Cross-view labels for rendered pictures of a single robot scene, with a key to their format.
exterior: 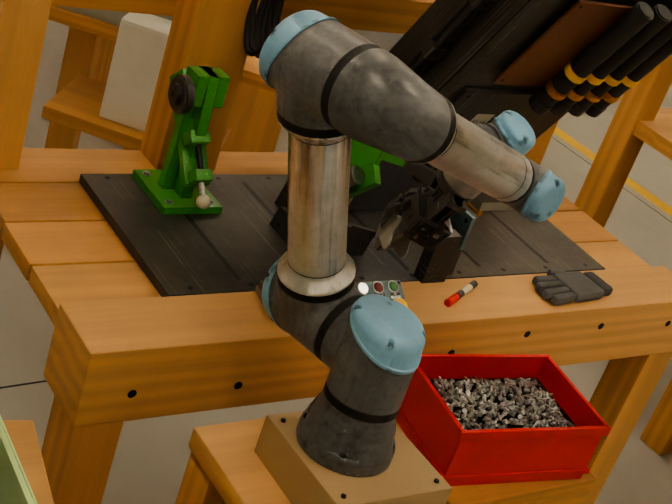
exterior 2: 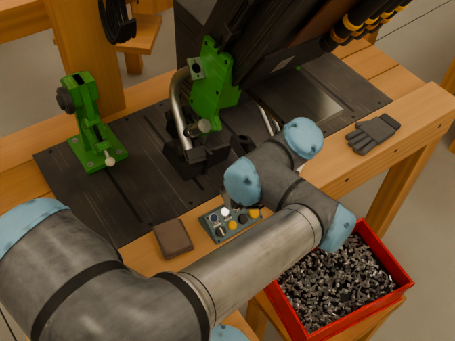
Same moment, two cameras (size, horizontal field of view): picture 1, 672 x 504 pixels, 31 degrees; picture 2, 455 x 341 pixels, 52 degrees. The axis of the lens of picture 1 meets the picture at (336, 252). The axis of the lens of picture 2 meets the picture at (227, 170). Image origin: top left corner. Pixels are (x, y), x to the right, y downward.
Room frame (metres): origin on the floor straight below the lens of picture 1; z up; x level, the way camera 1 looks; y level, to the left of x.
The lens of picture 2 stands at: (1.26, -0.11, 1.96)
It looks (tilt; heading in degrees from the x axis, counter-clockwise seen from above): 51 degrees down; 3
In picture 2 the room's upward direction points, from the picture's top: 4 degrees clockwise
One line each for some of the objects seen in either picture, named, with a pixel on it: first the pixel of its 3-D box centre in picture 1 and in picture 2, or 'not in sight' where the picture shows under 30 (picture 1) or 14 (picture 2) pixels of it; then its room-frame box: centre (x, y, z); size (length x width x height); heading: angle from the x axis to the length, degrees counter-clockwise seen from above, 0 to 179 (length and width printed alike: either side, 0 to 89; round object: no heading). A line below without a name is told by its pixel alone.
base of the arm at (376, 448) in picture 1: (353, 418); not in sight; (1.49, -0.11, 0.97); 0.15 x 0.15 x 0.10
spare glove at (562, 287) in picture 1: (568, 284); (370, 132); (2.31, -0.49, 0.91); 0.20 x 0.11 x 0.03; 135
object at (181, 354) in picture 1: (424, 331); (277, 199); (2.07, -0.22, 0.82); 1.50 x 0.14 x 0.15; 131
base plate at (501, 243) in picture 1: (360, 228); (225, 127); (2.28, -0.03, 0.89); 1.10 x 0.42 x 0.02; 131
